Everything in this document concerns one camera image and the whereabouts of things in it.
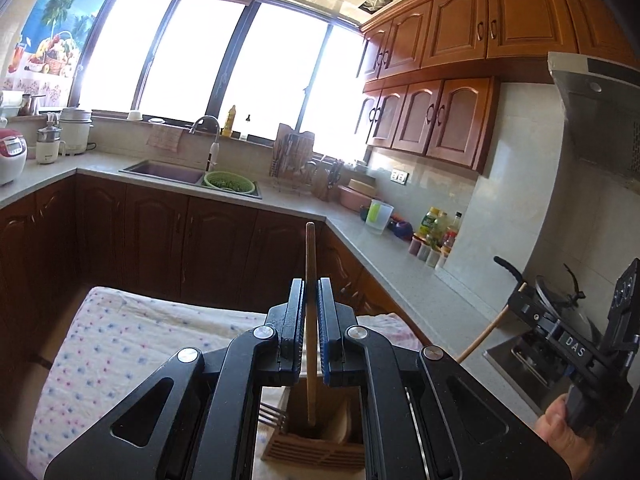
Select metal fork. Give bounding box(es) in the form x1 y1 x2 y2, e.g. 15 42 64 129
258 402 289 432

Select wooden cutting board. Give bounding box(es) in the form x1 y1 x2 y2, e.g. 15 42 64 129
276 122 316 163

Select green colander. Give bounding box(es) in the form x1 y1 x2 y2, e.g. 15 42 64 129
203 170 252 194

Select small white steamer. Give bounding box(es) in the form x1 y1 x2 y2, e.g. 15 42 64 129
35 114 67 165

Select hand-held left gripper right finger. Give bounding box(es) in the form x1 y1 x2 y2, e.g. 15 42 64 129
316 277 572 480

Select kitchen sink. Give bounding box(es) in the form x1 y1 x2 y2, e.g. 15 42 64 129
119 159 262 200

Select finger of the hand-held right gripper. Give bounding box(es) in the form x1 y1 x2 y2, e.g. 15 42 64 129
507 290 561 333

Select wooden utensil holder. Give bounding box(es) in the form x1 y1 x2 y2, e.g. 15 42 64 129
260 385 368 478

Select green label oil bottle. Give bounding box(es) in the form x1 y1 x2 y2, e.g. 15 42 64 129
417 207 439 242

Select dark blue teapot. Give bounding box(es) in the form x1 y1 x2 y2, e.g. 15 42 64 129
387 217 414 241

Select tropical fruit wall poster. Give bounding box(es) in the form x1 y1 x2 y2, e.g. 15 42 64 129
0 0 112 107

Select floral printed cloth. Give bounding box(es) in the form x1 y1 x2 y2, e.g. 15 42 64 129
30 285 417 480

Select dark sauce bottle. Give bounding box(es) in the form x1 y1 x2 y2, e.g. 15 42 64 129
443 211 464 257

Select checked dish cloth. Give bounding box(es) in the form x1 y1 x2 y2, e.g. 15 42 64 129
146 123 184 154

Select thick wooden chopstick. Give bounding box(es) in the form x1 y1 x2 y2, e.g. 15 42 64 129
305 222 319 427

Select large kitchen window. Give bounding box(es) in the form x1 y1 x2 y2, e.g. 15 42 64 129
75 0 372 162

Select person's right hand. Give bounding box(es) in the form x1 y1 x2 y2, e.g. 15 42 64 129
532 392 597 480

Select wire dish rack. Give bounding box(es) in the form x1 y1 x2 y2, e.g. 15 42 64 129
270 132 317 197

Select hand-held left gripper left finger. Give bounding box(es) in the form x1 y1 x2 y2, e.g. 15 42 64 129
44 277 306 480

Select knife block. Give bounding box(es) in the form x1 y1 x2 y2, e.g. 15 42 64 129
325 159 347 204

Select steel range hood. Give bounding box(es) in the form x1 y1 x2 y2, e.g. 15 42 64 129
546 50 640 187

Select pink lidded pot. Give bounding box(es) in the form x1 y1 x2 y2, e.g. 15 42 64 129
337 178 379 213

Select clear measuring jug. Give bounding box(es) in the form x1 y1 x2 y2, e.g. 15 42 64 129
364 199 394 236

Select wooden wall cabinet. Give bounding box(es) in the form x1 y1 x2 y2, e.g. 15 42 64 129
354 76 502 175
357 0 635 82

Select yellow cap oil bottle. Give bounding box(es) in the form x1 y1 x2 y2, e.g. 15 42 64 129
433 210 451 249

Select wooden base cabinets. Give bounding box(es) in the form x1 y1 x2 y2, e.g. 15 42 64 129
0 172 426 366

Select chrome faucet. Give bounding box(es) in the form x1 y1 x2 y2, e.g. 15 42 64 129
188 115 222 172

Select large white rice cooker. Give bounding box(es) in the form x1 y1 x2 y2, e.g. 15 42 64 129
58 106 95 156

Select red white rice cooker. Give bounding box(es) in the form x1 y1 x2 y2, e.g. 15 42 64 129
0 128 29 187

